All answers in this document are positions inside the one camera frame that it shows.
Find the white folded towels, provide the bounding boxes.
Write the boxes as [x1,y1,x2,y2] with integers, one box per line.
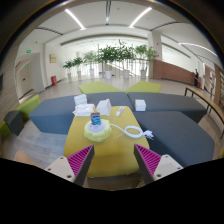
[74,94,87,106]

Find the yellow ottoman seat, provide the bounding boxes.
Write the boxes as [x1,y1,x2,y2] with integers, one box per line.
[64,106,149,177]

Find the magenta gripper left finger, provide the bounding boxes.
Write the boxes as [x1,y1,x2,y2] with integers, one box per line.
[46,145,95,186]

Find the potted plant centre right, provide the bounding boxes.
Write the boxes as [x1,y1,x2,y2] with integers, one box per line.
[117,41,134,79]

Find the white door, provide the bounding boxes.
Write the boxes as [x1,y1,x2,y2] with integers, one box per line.
[17,65,32,98]

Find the white tissue box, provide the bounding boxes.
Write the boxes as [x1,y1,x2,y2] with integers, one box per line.
[97,99,111,116]

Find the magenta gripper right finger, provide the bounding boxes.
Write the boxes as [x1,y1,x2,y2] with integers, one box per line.
[134,144,182,184]

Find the blue can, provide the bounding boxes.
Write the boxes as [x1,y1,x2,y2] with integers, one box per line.
[91,112,101,125]

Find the green right rear ottoman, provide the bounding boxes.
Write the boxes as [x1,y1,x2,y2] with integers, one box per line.
[125,81,161,93]

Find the potted plant centre left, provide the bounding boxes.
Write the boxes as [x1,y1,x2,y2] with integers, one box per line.
[83,51,98,77]

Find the potted plant far left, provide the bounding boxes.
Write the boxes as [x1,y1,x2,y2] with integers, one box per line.
[63,60,74,79]

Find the green ottoman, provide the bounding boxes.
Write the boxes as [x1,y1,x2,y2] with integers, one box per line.
[79,81,120,94]
[125,81,161,93]

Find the green left rear ottoman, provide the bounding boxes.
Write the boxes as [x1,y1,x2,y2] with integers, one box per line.
[79,81,120,94]

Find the white square box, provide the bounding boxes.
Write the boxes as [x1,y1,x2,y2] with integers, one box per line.
[135,99,146,111]

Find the white plastic packet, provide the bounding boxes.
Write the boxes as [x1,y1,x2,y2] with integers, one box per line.
[73,104,95,116]

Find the grey rear right ottoman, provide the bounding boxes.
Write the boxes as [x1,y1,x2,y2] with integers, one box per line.
[127,92,206,123]

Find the white remote control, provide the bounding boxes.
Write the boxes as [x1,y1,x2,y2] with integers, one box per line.
[116,106,125,116]

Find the large potted plant centre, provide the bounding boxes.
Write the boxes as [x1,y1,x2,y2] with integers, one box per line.
[98,46,118,79]

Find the white charger cable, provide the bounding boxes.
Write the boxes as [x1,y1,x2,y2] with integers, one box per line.
[109,123,155,141]

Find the person in dark clothes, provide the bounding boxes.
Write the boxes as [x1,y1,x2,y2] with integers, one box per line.
[194,69,199,87]

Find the wall notice board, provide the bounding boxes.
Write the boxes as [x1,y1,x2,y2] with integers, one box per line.
[49,54,57,63]

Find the yellow round charger base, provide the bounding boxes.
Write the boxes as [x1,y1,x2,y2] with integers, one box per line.
[84,119,111,142]

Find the grey left ottoman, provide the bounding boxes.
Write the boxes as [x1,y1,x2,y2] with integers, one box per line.
[29,92,133,135]

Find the wooden bench with rail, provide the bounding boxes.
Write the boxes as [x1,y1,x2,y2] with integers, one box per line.
[184,86,224,137]

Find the red fire extinguisher box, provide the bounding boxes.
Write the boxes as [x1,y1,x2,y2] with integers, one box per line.
[51,76,57,86]

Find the dark grey cube stool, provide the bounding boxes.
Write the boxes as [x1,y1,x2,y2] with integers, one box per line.
[4,111,24,135]

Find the grey right large ottoman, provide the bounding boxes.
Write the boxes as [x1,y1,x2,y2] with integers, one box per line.
[134,111,215,167]

